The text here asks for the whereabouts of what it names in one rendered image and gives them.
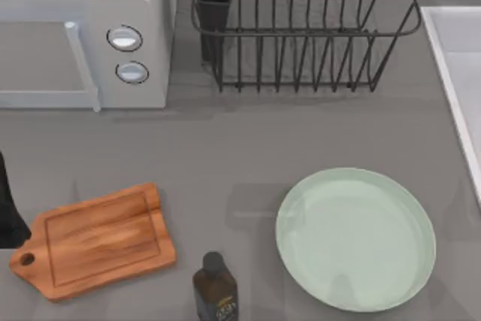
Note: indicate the pale microwave oven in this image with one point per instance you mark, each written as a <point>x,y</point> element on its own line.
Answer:
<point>154,54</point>

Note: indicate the microwave knob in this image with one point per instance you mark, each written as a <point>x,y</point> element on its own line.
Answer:
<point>124,38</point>
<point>132,72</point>

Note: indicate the pale green plate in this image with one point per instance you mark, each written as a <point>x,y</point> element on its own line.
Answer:
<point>355,240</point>

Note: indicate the dark brown bottle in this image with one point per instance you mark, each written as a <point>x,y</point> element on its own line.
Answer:
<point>215,291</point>

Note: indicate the wooden cutting board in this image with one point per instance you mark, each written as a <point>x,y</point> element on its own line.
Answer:
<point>101,238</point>

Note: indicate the white sink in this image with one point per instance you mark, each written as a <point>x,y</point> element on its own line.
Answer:
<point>456,73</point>

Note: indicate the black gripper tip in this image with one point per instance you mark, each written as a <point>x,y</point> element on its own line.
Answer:
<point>9,215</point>

